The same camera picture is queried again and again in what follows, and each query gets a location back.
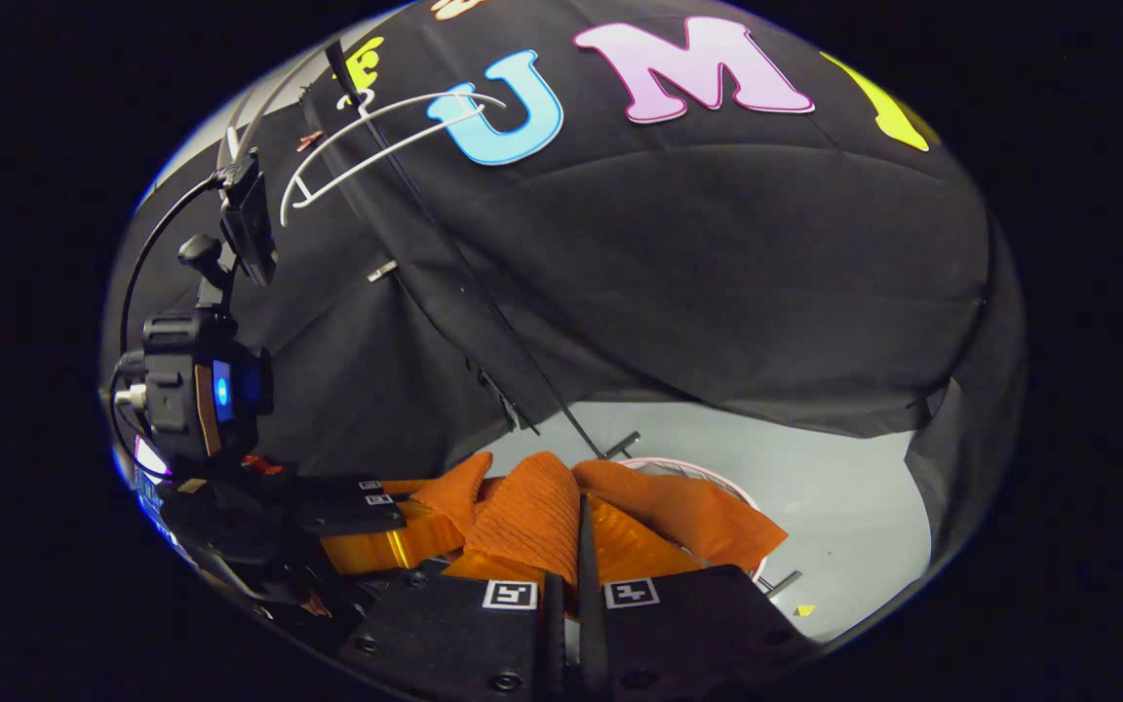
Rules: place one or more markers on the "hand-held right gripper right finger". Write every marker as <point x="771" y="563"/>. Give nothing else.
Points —
<point x="593" y="604"/>

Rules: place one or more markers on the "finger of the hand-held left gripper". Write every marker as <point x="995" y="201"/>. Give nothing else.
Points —
<point x="337" y="486"/>
<point x="347" y="515"/>

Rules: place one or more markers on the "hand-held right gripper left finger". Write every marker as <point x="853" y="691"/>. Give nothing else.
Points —
<point x="445" y="634"/>

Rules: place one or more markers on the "empty white hanger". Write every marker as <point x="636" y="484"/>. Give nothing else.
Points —
<point x="396" y="159"/>

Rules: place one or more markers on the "silver clip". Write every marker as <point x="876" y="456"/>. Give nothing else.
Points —
<point x="383" y="270"/>

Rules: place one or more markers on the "red clip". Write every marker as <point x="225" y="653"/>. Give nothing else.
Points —
<point x="308" y="141"/>

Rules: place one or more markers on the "black backdrop cloth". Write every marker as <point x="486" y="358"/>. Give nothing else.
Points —
<point x="717" y="244"/>

